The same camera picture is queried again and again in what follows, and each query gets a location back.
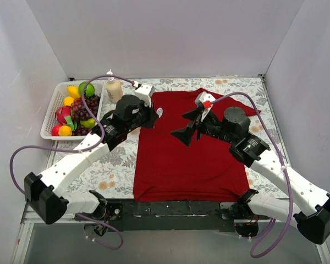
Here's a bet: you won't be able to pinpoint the round patterned brooch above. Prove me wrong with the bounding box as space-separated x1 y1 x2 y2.
156 108 163 118

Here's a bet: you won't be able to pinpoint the red t-shirt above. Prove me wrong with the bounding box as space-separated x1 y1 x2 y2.
133 89 249 202

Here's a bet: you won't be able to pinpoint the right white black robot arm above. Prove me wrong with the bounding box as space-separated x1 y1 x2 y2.
171 107 330 245

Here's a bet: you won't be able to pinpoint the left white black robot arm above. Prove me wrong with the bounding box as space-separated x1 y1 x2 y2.
24 95 163 224

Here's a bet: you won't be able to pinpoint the cream lotion pump bottle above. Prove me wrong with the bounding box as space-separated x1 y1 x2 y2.
106 76 123 103

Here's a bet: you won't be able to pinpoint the green toy pear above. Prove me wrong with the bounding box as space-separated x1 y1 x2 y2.
80 118 96 129

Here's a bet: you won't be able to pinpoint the green toy apple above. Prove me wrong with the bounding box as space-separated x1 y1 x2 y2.
78 81 95 97

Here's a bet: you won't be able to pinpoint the floral tablecloth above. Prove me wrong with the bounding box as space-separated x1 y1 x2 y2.
43 78 299 199

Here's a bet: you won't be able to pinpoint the dark purple toy grapes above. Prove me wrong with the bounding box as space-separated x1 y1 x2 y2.
72 125 91 136

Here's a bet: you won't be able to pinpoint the yellow toy mango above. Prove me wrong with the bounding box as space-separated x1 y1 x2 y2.
67 86 81 99

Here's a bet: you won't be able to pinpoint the orange toy fruit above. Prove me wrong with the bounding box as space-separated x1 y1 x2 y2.
63 96 74 107

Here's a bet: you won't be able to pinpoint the pink toy dragon fruit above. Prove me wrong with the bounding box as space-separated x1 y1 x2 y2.
55 106 72 125

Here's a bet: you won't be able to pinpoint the red yellow toy peach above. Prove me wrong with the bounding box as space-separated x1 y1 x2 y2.
51 124 73 136

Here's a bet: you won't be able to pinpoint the white plastic fruit basket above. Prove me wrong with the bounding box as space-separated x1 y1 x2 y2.
40 80 106 141

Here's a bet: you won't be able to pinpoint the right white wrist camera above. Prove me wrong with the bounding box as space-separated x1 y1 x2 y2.
195 91 216 122

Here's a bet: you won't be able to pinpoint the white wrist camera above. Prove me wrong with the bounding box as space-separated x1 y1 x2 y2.
134 83 155 107
195 91 216 122

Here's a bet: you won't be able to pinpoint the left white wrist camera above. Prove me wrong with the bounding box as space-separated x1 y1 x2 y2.
134 83 155 107

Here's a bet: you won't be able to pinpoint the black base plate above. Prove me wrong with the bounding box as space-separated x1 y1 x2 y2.
74 197 272 233

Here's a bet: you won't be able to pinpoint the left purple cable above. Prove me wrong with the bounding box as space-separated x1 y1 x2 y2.
9 74 140 250

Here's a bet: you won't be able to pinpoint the aluminium frame rail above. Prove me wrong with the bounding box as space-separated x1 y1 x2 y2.
10 200 330 264

